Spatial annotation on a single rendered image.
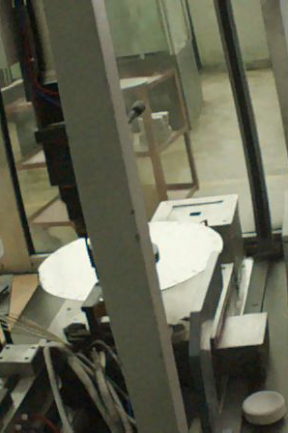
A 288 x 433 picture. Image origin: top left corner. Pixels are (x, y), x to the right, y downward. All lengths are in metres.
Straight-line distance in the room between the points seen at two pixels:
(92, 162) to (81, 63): 0.08
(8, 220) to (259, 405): 0.96
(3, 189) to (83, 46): 1.33
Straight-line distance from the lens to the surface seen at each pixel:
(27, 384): 1.16
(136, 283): 0.58
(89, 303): 1.09
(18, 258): 1.90
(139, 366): 0.62
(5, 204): 1.86
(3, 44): 1.00
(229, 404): 1.18
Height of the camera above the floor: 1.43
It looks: 19 degrees down
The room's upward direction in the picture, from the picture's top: 11 degrees counter-clockwise
